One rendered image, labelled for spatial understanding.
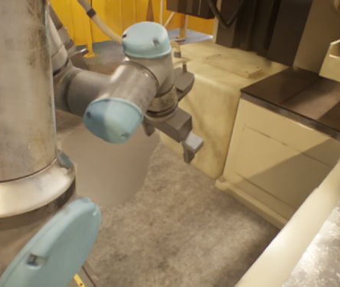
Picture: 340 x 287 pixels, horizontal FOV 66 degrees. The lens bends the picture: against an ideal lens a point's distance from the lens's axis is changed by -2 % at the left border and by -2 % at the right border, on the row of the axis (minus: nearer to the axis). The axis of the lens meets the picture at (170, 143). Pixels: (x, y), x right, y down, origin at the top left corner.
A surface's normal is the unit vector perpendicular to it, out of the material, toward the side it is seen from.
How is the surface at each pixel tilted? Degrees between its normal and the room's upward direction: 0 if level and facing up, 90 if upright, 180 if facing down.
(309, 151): 90
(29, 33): 90
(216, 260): 0
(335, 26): 90
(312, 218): 0
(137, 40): 24
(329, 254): 0
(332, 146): 90
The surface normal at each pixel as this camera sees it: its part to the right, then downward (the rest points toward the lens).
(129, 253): 0.06, -0.81
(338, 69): -0.72, 0.37
